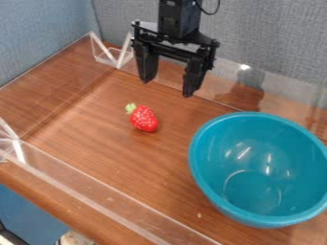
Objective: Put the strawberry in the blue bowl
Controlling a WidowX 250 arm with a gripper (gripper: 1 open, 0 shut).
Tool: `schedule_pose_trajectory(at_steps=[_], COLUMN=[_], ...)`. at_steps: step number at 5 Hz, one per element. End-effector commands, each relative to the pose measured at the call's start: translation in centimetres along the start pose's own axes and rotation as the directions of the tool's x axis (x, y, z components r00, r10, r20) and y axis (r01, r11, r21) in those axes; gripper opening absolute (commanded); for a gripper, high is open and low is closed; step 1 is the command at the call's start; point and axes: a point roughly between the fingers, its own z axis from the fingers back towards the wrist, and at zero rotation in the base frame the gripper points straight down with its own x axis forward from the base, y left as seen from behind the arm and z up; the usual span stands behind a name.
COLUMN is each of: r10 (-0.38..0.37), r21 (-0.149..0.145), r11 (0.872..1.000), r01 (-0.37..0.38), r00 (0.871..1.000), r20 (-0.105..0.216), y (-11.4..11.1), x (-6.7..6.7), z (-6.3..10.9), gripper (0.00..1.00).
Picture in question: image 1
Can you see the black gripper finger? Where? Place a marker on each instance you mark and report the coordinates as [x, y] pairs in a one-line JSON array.
[[147, 62], [194, 76]]

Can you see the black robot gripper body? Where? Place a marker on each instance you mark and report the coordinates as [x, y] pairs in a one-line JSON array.
[[174, 35]]

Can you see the red toy strawberry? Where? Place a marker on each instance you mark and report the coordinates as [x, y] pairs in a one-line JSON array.
[[143, 118]]

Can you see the blue plastic bowl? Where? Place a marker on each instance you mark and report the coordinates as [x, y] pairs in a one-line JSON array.
[[261, 167]]

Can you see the clear acrylic back barrier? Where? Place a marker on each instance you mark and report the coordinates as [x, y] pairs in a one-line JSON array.
[[249, 88]]

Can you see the clear acrylic barrier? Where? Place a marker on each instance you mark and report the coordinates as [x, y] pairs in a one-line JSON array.
[[154, 225], [249, 88]]

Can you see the clear acrylic front barrier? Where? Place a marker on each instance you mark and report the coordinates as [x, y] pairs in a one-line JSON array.
[[154, 225]]

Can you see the clear acrylic corner bracket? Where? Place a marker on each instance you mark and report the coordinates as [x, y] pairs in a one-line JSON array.
[[115, 57]]

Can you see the clear acrylic left bracket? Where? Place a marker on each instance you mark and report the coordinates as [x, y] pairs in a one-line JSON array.
[[10, 143]]

